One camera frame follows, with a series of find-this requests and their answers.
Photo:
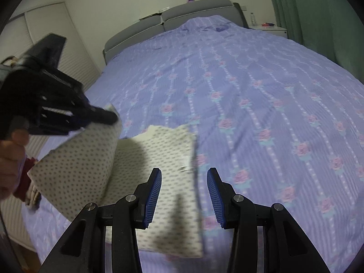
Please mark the green curtain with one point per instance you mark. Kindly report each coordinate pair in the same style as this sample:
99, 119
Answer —
312, 11

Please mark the clear plastic bottle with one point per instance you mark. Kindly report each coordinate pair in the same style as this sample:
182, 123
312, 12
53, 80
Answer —
252, 19

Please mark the white slatted wardrobe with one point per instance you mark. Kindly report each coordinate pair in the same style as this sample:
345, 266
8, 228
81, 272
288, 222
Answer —
82, 62

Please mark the purple floral striped blanket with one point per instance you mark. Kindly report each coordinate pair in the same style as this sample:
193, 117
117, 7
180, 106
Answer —
256, 91

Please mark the person's left hand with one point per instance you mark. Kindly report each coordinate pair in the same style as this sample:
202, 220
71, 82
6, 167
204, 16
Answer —
11, 159

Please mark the flat dark book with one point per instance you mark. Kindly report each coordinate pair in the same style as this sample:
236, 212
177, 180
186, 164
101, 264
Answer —
150, 15

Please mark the grey padded bed headboard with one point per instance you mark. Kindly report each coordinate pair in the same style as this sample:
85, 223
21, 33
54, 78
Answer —
199, 10

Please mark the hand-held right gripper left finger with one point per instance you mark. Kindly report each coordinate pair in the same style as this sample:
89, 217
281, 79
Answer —
153, 196

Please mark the white nightstand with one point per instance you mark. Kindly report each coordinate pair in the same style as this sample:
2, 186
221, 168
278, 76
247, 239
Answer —
271, 30

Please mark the white polka dot long-sleeved shirt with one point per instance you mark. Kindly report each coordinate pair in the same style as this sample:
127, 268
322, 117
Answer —
165, 153

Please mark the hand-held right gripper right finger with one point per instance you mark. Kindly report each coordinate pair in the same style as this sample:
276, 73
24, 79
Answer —
214, 196

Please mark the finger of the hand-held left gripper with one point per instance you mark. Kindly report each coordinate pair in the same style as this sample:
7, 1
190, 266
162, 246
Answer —
102, 116
49, 49

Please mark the folded dark red garment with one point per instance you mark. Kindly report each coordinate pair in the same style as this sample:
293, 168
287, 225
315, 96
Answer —
25, 176

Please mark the small red and blue object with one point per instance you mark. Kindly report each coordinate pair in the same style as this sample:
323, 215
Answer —
268, 24

